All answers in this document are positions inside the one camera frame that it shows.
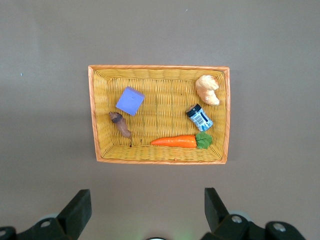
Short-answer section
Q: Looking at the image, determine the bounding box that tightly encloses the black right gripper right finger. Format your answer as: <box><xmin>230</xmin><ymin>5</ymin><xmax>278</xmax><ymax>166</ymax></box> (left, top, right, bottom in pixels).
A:
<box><xmin>202</xmin><ymin>187</ymin><xmax>307</xmax><ymax>240</ymax></box>

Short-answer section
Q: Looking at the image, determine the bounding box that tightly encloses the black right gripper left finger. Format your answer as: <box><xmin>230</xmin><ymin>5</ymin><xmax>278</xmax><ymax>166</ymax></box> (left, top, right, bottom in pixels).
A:
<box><xmin>0</xmin><ymin>189</ymin><xmax>92</xmax><ymax>240</ymax></box>

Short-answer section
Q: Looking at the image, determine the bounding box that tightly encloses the small brown figurine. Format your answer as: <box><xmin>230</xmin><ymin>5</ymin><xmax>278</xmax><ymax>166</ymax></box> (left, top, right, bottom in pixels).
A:
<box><xmin>108</xmin><ymin>111</ymin><xmax>133</xmax><ymax>147</ymax></box>

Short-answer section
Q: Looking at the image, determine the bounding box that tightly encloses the yellow wicker basket orange rim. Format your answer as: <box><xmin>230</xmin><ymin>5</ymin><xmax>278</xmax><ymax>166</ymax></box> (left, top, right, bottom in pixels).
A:
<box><xmin>87</xmin><ymin>64</ymin><xmax>231</xmax><ymax>166</ymax></box>

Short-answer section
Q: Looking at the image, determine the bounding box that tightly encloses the small blue labelled can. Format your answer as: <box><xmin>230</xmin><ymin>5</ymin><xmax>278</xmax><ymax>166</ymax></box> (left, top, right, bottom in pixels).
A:
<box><xmin>185</xmin><ymin>103</ymin><xmax>214</xmax><ymax>133</ymax></box>

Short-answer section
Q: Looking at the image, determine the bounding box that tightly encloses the purple foam cube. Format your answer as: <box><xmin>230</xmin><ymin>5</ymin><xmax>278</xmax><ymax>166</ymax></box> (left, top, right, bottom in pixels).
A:
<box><xmin>115</xmin><ymin>86</ymin><xmax>146</xmax><ymax>117</ymax></box>

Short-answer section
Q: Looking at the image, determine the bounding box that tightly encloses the toy croissant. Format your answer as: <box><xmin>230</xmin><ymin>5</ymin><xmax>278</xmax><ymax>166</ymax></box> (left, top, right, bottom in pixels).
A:
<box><xmin>195</xmin><ymin>74</ymin><xmax>221</xmax><ymax>107</ymax></box>

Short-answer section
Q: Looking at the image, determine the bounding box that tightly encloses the orange toy carrot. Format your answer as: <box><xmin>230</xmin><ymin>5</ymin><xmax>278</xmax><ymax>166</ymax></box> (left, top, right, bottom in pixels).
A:
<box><xmin>150</xmin><ymin>131</ymin><xmax>214</xmax><ymax>150</ymax></box>

